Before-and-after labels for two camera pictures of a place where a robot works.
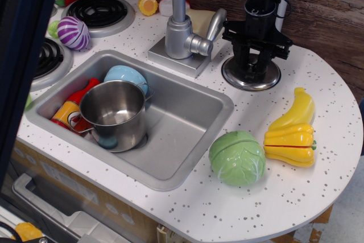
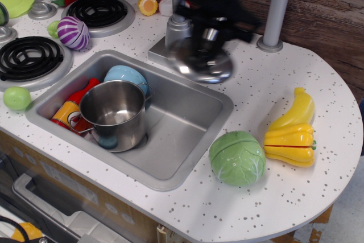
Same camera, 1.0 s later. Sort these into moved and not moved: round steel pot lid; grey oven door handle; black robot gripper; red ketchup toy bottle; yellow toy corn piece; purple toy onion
Moved: black robot gripper; round steel pot lid
Not moved: yellow toy corn piece; grey oven door handle; purple toy onion; red ketchup toy bottle
